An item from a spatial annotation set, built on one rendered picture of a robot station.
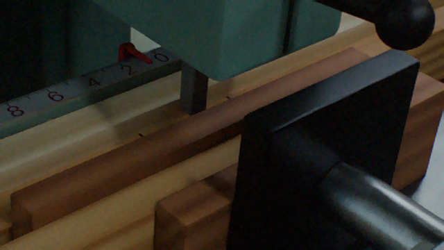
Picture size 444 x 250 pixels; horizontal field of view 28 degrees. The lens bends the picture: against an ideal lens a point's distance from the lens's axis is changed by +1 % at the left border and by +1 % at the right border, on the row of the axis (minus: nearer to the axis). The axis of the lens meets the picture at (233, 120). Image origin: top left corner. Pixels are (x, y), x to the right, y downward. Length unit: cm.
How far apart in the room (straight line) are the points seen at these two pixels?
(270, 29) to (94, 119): 10
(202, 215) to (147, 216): 2
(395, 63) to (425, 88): 7
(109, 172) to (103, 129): 4
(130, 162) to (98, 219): 3
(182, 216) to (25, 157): 7
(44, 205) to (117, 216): 3
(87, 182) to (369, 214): 11
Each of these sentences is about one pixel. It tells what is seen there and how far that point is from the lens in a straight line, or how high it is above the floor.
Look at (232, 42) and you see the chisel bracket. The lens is 32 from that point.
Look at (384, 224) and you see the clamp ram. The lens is 34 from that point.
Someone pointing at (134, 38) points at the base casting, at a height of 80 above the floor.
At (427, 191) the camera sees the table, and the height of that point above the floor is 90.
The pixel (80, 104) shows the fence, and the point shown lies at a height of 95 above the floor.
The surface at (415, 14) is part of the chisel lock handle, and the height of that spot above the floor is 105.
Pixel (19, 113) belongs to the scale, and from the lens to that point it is 39.
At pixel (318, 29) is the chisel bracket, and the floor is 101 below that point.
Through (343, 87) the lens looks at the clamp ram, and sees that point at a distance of 35.
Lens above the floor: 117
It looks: 34 degrees down
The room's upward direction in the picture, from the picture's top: 6 degrees clockwise
